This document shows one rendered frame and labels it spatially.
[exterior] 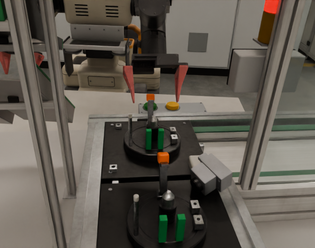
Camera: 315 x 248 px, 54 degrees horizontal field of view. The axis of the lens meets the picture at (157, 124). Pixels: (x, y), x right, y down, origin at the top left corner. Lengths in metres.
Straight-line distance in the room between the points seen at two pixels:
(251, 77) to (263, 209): 0.31
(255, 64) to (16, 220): 0.60
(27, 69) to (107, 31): 0.92
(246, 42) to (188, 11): 0.77
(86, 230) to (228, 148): 0.46
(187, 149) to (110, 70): 0.78
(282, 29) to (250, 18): 3.27
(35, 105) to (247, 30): 3.47
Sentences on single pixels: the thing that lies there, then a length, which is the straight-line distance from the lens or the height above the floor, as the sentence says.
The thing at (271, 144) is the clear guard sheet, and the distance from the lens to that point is 0.65.
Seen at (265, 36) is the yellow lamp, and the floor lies 1.27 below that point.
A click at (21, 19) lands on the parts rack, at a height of 1.31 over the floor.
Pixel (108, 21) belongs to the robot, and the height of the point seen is 1.11.
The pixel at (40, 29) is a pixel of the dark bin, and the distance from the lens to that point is 0.63.
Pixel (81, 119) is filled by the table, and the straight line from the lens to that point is 1.11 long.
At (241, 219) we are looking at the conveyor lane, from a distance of 0.63.
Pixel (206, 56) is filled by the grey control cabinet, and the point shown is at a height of 0.25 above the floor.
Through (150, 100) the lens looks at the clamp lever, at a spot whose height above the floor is 1.07.
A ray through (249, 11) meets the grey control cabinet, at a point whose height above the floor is 0.79.
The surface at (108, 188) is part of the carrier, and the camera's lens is 0.64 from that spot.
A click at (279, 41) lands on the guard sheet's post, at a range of 0.54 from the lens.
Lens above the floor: 1.40
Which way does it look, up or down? 30 degrees down
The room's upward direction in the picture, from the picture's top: 3 degrees clockwise
